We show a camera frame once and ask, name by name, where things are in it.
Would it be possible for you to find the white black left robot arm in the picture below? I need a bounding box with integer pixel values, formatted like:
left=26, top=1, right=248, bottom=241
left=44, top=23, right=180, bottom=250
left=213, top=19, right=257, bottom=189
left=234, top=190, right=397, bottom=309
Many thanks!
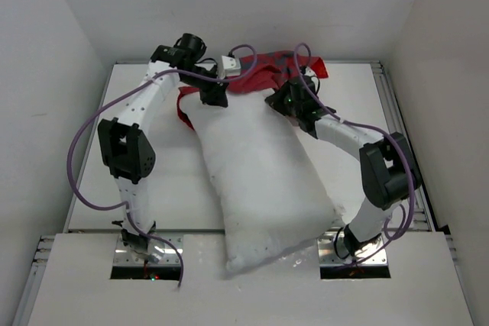
left=97, top=33, right=228, bottom=263

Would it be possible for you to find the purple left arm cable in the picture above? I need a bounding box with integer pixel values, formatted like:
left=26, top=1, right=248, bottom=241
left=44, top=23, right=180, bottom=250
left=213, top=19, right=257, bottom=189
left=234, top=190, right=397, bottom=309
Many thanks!
left=66, top=44, right=257, bottom=289

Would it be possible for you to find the metal base plate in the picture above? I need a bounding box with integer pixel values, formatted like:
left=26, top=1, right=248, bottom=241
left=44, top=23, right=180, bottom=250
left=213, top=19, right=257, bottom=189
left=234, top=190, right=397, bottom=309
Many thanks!
left=317, top=232, right=390, bottom=266
left=113, top=233, right=183, bottom=267

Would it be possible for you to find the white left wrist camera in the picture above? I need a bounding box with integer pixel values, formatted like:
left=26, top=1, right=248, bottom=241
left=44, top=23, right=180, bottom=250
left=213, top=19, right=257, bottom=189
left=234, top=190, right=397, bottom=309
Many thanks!
left=217, top=56, right=241, bottom=79

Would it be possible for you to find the white front cover board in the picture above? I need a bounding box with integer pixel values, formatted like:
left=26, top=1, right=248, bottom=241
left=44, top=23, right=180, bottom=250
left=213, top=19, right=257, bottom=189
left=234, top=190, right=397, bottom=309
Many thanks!
left=29, top=232, right=472, bottom=325

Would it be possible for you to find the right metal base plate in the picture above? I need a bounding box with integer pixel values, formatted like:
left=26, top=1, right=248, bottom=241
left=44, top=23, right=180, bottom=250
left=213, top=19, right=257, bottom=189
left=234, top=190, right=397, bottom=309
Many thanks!
left=317, top=232, right=390, bottom=266

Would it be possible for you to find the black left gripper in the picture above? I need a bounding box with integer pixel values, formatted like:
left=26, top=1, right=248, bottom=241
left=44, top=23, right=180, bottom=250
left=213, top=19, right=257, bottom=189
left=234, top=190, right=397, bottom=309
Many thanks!
left=180, top=65, right=228, bottom=108

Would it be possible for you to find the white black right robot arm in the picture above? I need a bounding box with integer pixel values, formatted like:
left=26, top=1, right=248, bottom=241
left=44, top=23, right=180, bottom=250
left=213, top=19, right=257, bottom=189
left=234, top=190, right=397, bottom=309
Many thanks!
left=265, top=74, right=421, bottom=259

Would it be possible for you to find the white pillow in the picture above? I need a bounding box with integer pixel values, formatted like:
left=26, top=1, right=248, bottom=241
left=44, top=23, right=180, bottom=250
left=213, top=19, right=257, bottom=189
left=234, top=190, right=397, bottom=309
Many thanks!
left=180, top=92, right=341, bottom=275

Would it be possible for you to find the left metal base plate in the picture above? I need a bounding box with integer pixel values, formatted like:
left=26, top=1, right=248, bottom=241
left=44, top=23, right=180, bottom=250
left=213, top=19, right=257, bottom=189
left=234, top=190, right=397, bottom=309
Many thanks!
left=113, top=233, right=183, bottom=267

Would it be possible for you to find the red patterned pillowcase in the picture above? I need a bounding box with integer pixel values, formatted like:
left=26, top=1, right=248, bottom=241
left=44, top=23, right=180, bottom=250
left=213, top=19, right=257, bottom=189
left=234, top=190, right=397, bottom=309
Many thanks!
left=176, top=50, right=329, bottom=130

